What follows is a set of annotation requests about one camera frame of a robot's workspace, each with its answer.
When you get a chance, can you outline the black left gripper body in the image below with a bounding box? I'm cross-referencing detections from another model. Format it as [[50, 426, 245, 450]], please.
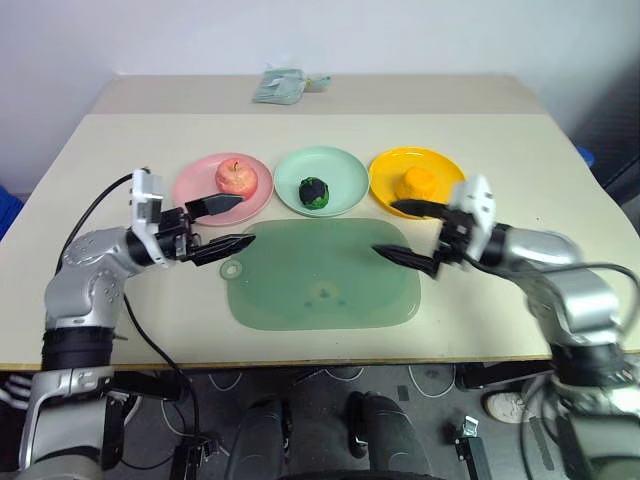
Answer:
[[158, 206, 202, 264]]

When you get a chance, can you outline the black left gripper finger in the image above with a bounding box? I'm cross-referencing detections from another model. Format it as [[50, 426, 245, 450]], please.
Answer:
[[189, 233, 258, 267], [183, 193, 247, 225]]

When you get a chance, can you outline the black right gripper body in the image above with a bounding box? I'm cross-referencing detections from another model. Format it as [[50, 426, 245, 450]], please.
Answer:
[[432, 206, 477, 268]]

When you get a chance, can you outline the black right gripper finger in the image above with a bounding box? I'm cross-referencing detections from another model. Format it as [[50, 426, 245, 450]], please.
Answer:
[[389, 198, 452, 222], [371, 243, 442, 281]]

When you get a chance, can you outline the pink plate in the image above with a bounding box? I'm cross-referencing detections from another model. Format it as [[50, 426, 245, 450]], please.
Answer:
[[171, 152, 275, 228]]

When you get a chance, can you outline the yellow plate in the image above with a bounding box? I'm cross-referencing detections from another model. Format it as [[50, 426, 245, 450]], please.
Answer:
[[368, 146, 468, 222]]

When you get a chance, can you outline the light green plate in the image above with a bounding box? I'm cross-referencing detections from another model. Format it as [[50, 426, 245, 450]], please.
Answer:
[[273, 145, 370, 218]]

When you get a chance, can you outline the orange fruit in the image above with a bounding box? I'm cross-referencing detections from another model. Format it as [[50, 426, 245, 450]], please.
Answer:
[[395, 166, 437, 204]]

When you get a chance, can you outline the red apple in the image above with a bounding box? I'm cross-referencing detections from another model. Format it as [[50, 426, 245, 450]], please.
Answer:
[[214, 158, 260, 202]]

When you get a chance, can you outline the translucent green mat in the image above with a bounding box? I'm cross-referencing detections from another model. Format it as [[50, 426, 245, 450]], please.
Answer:
[[217, 217, 423, 333]]

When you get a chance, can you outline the dark green vegetable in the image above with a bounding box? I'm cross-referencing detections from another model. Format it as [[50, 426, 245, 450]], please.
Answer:
[[298, 175, 332, 210]]

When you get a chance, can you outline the green packet in clear bag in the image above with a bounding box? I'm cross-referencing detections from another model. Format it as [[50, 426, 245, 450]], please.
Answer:
[[250, 66, 333, 107]]

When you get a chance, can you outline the dark rounded shape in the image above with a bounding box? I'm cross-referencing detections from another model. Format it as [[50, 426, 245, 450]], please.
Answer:
[[346, 391, 435, 480], [233, 396, 292, 480]]

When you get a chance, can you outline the black panel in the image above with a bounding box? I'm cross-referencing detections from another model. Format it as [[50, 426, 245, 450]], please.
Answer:
[[573, 62, 640, 204]]

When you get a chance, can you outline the black table leg with caster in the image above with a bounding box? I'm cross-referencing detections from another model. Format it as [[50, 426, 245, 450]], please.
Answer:
[[452, 414, 494, 480], [169, 433, 222, 480]]

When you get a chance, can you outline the black white striped shoe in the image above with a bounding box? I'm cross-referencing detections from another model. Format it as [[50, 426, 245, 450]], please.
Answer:
[[0, 372, 34, 412]]

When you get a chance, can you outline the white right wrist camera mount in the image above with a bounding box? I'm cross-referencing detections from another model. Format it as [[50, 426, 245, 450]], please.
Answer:
[[446, 174, 499, 262]]

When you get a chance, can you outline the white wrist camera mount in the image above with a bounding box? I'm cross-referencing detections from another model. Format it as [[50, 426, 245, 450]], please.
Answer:
[[126, 168, 169, 269], [446, 174, 499, 262]]

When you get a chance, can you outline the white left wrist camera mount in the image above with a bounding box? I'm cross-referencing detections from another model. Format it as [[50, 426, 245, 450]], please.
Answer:
[[126, 168, 169, 269]]

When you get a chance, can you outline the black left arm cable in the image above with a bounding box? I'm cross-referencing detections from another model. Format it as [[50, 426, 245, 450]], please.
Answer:
[[55, 172, 202, 451]]

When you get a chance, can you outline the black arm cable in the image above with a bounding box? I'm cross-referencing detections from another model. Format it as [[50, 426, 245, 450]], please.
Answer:
[[462, 251, 640, 282], [55, 172, 202, 451]]

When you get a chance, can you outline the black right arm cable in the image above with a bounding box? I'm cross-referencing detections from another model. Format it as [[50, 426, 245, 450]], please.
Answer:
[[462, 251, 640, 282]]

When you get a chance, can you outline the black table frame beam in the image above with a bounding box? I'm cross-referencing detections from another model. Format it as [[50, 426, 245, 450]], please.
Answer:
[[457, 360, 557, 392], [110, 370, 182, 402]]

